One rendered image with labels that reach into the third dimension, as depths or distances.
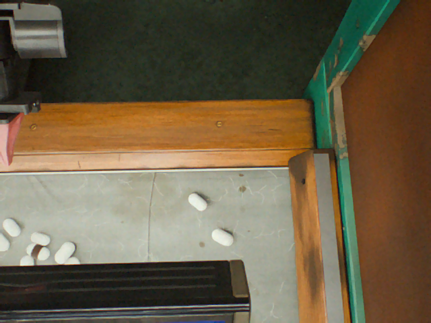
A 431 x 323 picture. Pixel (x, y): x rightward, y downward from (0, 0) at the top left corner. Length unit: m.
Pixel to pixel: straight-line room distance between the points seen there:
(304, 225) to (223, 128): 0.22
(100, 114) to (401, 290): 0.54
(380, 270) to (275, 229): 0.24
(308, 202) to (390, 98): 0.22
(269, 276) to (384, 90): 0.36
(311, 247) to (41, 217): 0.44
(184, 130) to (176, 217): 0.15
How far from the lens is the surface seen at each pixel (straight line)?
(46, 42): 0.64
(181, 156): 0.79
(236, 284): 0.43
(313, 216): 0.69
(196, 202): 0.77
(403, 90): 0.53
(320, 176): 0.70
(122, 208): 0.80
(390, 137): 0.56
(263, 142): 0.80
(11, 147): 0.73
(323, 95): 0.78
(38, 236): 0.81
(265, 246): 0.79
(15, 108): 0.66
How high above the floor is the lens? 1.52
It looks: 75 degrees down
